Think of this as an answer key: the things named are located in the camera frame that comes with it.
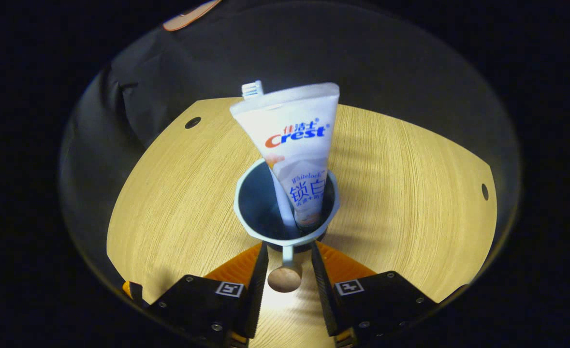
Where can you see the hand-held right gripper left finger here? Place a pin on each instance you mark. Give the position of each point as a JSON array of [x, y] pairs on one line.
[[259, 285]]

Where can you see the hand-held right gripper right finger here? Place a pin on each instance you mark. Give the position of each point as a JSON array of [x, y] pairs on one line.
[[321, 285]]

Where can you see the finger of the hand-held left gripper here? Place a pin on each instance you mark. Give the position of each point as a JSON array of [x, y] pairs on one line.
[[134, 292]]

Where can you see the white toothpaste tube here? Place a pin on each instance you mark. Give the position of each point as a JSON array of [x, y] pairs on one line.
[[294, 145]]

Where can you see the white toothbrush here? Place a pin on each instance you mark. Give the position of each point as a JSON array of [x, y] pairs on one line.
[[253, 90]]

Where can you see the wooden desktop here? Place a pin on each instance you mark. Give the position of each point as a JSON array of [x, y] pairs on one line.
[[178, 193]]

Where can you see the black backdrop cloth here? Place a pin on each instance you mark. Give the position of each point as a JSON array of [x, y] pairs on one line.
[[314, 58]]

